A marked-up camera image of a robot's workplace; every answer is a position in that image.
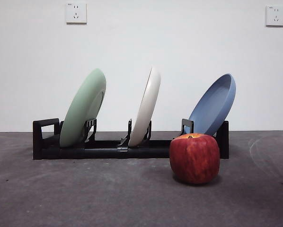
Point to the pale green plate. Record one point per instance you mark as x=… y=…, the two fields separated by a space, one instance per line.
x=82 y=106

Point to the red apple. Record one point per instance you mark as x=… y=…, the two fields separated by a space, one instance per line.
x=194 y=160

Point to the cream white plate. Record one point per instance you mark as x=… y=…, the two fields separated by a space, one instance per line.
x=146 y=106

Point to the black plate rack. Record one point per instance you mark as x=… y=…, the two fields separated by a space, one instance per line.
x=103 y=152

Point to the blue plate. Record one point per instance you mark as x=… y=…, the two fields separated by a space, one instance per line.
x=214 y=106

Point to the white wall socket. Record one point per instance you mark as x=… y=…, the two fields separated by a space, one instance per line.
x=76 y=13
x=275 y=16

